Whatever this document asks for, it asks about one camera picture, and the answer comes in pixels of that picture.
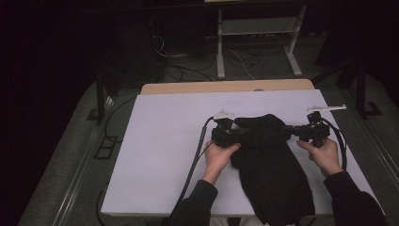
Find black metal stand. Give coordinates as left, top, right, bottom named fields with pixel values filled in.
left=86, top=69, right=120, bottom=125
left=313, top=59, right=384, bottom=121

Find person's left hand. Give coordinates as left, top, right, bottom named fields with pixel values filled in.
left=202, top=140, right=242, bottom=186

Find black floor cable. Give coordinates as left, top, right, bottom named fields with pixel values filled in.
left=95, top=95, right=138, bottom=226

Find white metal shelf stand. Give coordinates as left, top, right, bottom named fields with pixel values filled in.
left=215, top=4, right=308, bottom=80

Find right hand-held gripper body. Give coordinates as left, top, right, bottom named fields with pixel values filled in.
left=295, top=105, right=347, bottom=149

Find white table cover board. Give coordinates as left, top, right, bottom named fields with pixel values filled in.
left=101, top=89, right=386, bottom=218

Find wooden table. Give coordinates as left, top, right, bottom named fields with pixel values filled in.
left=139, top=78, right=315, bottom=95

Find black pants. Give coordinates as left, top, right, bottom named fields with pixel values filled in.
left=230, top=113, right=316, bottom=226

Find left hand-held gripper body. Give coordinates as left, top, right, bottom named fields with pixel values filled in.
left=211, top=108, right=243, bottom=149

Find metal floor rail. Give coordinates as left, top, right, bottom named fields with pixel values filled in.
left=340, top=89, right=399, bottom=180
left=51, top=95, right=115, bottom=226

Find bundle of floor cables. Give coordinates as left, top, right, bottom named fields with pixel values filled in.
left=152, top=34, right=262, bottom=83

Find left hand-held gripper black cable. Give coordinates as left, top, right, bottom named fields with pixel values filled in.
left=174, top=116, right=216, bottom=209

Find hand-held gripper black cable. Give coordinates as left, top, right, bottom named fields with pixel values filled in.
left=319, top=116, right=348, bottom=172
left=174, top=116, right=216, bottom=209

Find person's right hand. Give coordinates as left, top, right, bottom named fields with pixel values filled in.
left=295, top=137, right=344, bottom=178

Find right hand-held gripper black cable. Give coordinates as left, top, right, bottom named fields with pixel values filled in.
left=319, top=116, right=348, bottom=172

